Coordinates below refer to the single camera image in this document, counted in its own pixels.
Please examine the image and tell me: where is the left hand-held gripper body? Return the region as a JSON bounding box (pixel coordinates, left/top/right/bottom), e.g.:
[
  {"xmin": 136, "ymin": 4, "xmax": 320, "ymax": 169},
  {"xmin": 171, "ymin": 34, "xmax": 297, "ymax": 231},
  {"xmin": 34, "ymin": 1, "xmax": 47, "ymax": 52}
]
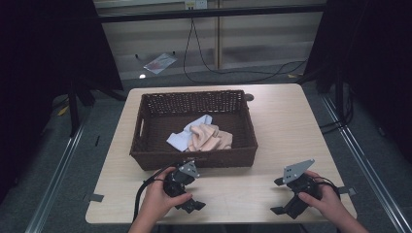
[{"xmin": 162, "ymin": 160, "xmax": 201, "ymax": 198}]

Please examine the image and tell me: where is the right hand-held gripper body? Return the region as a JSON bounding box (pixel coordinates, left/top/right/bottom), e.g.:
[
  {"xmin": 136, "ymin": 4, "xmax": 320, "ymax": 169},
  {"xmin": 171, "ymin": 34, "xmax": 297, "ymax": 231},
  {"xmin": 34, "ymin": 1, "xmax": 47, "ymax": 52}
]
[{"xmin": 280, "ymin": 158, "xmax": 324, "ymax": 219}]

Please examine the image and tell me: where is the brown wicker basket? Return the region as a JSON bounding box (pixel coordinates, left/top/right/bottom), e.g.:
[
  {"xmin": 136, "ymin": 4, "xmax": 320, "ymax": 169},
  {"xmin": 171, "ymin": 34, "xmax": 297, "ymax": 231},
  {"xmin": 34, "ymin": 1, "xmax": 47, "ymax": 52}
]
[{"xmin": 129, "ymin": 89, "xmax": 258, "ymax": 172}]

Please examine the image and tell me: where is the pale blue cloth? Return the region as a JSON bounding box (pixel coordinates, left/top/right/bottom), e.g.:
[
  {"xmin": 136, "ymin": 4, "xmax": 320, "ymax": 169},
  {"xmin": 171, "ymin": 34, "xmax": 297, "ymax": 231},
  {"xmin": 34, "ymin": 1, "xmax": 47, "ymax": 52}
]
[{"xmin": 166, "ymin": 114, "xmax": 214, "ymax": 152}]

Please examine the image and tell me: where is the peach cloth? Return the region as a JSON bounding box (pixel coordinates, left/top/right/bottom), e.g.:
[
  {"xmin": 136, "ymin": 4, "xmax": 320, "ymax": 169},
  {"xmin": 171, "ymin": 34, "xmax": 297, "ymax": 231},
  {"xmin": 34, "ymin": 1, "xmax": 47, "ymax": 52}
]
[{"xmin": 187, "ymin": 122, "xmax": 234, "ymax": 152}]

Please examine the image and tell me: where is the person's left hand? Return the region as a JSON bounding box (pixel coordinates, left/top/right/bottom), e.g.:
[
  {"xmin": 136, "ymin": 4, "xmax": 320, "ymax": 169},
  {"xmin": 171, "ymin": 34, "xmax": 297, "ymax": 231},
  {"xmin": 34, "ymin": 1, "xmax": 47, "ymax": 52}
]
[{"xmin": 139, "ymin": 166, "xmax": 194, "ymax": 225}]

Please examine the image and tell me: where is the person's right hand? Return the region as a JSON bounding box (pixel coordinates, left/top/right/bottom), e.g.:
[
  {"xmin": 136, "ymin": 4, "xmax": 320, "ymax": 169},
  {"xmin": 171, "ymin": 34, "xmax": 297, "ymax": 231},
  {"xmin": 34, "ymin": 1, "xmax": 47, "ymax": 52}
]
[{"xmin": 297, "ymin": 170, "xmax": 342, "ymax": 224}]

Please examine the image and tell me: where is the grey tape strip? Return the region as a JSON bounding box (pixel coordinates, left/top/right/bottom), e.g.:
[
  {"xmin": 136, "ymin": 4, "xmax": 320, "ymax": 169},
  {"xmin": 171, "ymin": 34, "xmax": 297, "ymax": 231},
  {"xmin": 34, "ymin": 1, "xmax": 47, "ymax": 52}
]
[
  {"xmin": 337, "ymin": 186, "xmax": 358, "ymax": 197},
  {"xmin": 83, "ymin": 192, "xmax": 105, "ymax": 204}
]

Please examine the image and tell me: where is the clear plastic bag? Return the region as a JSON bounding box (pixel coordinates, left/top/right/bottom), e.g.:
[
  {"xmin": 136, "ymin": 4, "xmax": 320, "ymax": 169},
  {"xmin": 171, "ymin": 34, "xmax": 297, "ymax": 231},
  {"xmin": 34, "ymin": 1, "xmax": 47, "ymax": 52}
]
[{"xmin": 143, "ymin": 52, "xmax": 179, "ymax": 76}]

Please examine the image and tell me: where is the black metal stand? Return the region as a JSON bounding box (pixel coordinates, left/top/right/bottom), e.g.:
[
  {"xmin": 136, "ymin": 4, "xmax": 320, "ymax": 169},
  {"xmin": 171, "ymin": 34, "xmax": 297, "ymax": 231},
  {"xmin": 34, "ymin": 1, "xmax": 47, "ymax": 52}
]
[{"xmin": 67, "ymin": 77, "xmax": 97, "ymax": 138}]

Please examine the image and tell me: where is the black curtain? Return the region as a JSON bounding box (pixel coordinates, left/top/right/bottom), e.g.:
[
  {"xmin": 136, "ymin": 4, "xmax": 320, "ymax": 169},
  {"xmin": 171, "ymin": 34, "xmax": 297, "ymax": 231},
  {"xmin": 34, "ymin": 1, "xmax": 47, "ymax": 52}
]
[
  {"xmin": 302, "ymin": 0, "xmax": 412, "ymax": 164},
  {"xmin": 0, "ymin": 0, "xmax": 124, "ymax": 203}
]

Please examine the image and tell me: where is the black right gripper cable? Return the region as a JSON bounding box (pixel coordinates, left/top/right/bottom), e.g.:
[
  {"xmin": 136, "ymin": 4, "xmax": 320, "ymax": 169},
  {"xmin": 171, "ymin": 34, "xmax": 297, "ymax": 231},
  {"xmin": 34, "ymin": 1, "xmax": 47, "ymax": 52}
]
[{"xmin": 314, "ymin": 176, "xmax": 342, "ymax": 200}]

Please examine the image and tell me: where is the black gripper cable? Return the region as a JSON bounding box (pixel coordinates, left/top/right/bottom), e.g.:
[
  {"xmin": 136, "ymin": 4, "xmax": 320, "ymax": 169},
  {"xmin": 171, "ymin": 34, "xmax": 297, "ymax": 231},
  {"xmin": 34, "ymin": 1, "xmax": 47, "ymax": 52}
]
[
  {"xmin": 132, "ymin": 162, "xmax": 180, "ymax": 223},
  {"xmin": 314, "ymin": 176, "xmax": 342, "ymax": 200}
]

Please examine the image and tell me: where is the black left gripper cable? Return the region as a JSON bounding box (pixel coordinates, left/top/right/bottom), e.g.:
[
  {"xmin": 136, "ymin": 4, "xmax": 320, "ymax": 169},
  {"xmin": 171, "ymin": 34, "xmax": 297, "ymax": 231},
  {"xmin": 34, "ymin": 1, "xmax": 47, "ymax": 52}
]
[{"xmin": 132, "ymin": 162, "xmax": 180, "ymax": 223}]

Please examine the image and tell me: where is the metal floor rail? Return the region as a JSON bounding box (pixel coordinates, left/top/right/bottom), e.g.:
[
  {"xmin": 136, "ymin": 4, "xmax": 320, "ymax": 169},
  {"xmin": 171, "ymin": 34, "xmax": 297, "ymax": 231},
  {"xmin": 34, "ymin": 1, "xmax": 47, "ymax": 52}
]
[
  {"xmin": 320, "ymin": 93, "xmax": 412, "ymax": 233},
  {"xmin": 24, "ymin": 120, "xmax": 86, "ymax": 233}
]

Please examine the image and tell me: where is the bundle of black cables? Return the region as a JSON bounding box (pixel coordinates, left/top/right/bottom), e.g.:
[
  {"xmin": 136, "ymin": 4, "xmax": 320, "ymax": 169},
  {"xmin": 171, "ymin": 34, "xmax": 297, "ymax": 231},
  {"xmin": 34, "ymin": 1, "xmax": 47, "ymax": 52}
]
[{"xmin": 318, "ymin": 72, "xmax": 356, "ymax": 136}]

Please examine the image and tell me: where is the long black floor cable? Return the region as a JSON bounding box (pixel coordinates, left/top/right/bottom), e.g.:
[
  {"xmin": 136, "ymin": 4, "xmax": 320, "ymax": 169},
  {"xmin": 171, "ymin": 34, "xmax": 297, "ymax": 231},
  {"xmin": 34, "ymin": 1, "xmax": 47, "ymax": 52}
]
[{"xmin": 182, "ymin": 18, "xmax": 308, "ymax": 84}]

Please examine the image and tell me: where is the wooden wall post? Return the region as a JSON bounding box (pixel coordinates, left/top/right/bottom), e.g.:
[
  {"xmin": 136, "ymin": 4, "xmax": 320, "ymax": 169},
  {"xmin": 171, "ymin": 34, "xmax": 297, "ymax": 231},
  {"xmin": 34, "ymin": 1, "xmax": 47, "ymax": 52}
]
[{"xmin": 215, "ymin": 0, "xmax": 225, "ymax": 70}]

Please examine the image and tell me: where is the black horizontal rail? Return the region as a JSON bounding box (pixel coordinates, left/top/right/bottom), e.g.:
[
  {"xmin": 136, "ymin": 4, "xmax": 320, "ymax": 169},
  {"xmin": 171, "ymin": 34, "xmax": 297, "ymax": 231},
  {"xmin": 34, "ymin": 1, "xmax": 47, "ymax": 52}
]
[{"xmin": 97, "ymin": 4, "xmax": 327, "ymax": 24}]

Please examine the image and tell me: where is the white wall socket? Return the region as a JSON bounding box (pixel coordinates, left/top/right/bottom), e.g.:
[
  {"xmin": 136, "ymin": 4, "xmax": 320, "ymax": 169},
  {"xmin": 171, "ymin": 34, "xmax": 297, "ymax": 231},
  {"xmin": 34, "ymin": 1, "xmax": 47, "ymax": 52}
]
[{"xmin": 184, "ymin": 0, "xmax": 209, "ymax": 11}]

